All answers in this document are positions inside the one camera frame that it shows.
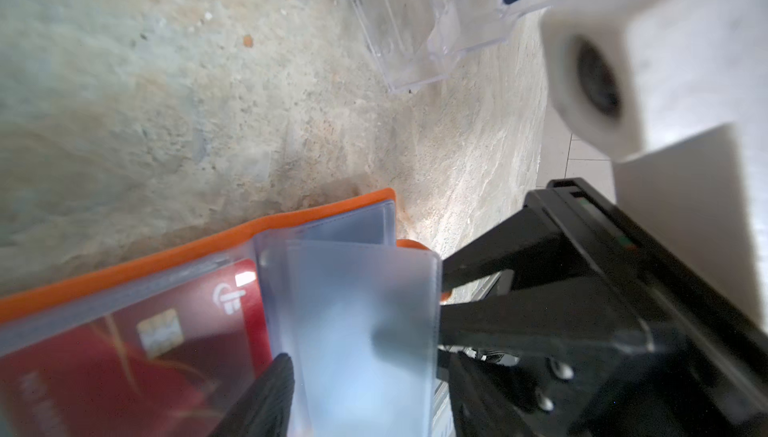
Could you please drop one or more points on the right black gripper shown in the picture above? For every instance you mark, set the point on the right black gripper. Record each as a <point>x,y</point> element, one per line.
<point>644,348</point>

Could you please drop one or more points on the clear acrylic card display stand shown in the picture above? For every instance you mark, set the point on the clear acrylic card display stand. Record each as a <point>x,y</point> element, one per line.
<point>418,42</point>

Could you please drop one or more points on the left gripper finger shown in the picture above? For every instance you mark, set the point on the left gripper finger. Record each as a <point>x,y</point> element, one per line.
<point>265,407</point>

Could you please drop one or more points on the orange leather card holder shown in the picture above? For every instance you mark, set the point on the orange leather card holder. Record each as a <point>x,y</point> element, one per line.
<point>320,322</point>

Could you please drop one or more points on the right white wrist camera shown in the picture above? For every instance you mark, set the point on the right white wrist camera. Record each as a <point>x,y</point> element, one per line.
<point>674,92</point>

